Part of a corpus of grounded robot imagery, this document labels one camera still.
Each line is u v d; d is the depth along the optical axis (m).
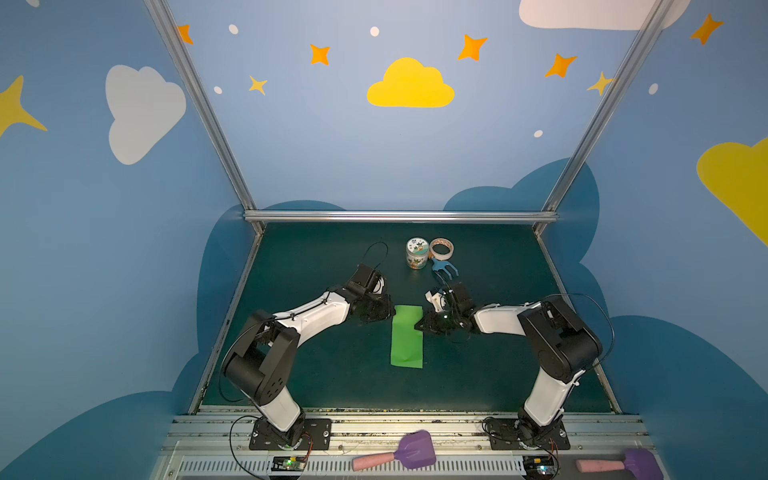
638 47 0.75
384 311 0.80
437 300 0.90
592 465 0.69
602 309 0.90
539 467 0.71
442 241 1.15
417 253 1.04
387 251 0.80
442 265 1.08
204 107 0.85
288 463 0.72
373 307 0.78
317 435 0.75
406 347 0.91
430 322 0.85
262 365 0.45
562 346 0.50
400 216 1.27
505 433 0.74
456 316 0.77
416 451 0.72
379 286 0.80
